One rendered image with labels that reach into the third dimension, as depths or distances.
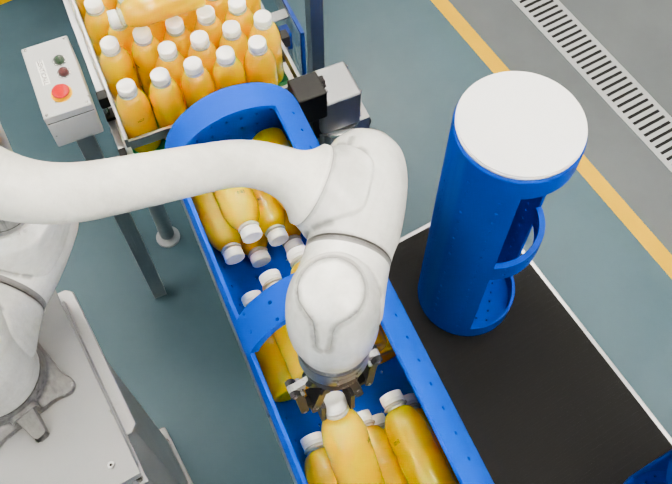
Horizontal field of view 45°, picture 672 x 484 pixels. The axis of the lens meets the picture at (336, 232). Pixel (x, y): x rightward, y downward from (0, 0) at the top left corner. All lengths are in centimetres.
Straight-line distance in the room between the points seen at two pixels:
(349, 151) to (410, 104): 212
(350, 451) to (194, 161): 56
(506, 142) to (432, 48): 155
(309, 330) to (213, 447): 171
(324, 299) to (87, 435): 73
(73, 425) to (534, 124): 107
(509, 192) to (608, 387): 95
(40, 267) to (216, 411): 129
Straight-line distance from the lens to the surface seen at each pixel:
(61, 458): 146
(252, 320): 136
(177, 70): 181
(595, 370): 252
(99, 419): 146
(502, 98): 179
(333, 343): 85
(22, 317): 135
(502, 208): 178
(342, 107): 200
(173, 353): 263
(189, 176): 87
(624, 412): 250
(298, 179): 91
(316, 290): 82
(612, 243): 289
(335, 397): 124
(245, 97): 152
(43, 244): 134
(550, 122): 178
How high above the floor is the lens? 243
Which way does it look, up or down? 62 degrees down
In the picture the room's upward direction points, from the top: straight up
